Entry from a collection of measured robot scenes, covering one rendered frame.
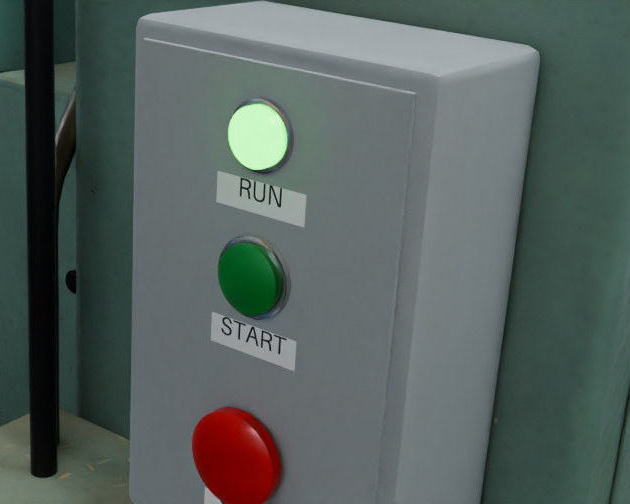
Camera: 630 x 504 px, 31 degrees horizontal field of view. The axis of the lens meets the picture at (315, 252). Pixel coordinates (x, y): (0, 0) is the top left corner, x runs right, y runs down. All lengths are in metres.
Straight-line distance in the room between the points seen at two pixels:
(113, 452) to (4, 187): 0.15
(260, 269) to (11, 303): 0.27
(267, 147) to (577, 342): 0.11
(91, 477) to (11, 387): 0.15
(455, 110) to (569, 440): 0.12
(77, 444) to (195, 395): 0.13
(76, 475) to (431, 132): 0.22
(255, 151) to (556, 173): 0.09
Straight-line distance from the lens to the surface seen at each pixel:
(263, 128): 0.30
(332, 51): 0.29
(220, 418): 0.33
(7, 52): 0.56
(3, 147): 0.54
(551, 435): 0.36
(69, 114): 0.46
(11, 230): 0.55
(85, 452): 0.46
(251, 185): 0.31
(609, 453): 0.38
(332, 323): 0.30
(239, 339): 0.33
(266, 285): 0.31
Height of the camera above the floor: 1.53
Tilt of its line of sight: 20 degrees down
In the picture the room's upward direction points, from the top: 4 degrees clockwise
